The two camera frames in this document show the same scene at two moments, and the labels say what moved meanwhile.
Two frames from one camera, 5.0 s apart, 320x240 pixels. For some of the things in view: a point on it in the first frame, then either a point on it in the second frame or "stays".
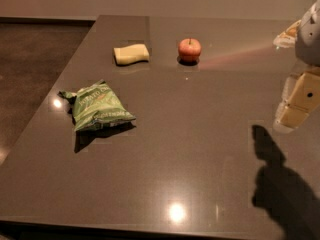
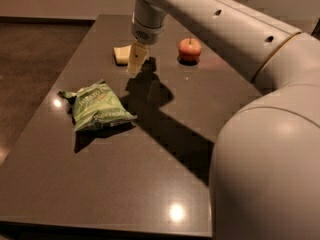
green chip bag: x=95 y=105 stays
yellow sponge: x=131 y=54 stays
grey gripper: x=309 y=39 -> x=147 y=34
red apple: x=189 y=49 stays
